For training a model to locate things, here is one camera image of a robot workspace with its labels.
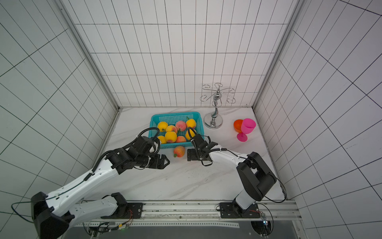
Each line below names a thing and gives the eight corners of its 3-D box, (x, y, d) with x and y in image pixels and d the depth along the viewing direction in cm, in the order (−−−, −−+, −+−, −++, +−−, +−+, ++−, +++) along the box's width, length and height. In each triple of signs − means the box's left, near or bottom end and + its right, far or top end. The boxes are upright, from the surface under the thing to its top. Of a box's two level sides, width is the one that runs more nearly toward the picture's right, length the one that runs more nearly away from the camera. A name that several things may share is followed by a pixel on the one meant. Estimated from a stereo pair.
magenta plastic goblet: (238, 142, 101) (244, 129, 89) (235, 131, 107) (241, 118, 95) (250, 142, 101) (257, 129, 89) (247, 131, 107) (254, 118, 95)
